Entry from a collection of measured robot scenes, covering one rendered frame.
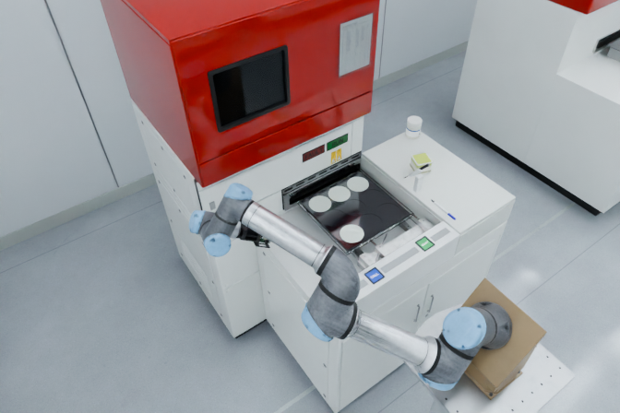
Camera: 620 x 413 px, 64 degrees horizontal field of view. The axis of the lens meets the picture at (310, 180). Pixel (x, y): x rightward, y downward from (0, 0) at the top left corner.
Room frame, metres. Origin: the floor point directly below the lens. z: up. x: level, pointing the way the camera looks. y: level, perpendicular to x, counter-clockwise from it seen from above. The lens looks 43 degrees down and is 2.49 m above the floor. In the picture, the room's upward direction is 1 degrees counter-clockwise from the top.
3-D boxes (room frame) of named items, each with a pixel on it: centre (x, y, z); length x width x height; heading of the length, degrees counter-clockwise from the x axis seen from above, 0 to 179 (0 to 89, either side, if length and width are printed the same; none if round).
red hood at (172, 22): (1.85, 0.27, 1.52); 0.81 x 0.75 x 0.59; 124
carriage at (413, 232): (1.30, -0.36, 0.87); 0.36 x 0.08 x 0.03; 124
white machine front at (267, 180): (1.59, 0.09, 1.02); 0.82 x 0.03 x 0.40; 124
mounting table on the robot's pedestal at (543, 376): (0.83, -0.59, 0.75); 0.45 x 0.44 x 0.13; 34
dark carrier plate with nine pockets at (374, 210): (1.51, -0.19, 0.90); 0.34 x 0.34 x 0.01; 34
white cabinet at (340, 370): (1.47, -0.32, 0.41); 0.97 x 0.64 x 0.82; 124
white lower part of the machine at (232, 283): (1.87, 0.28, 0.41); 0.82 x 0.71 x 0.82; 124
